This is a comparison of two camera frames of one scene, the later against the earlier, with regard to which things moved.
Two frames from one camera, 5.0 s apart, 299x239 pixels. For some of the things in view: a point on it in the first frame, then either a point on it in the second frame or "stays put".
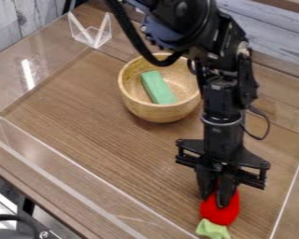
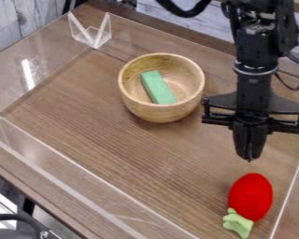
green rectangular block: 158,88 stays put
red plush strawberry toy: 221,216 to 252,198
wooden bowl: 159,93 stays put
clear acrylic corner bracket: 91,35 stays put
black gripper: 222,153 to 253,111
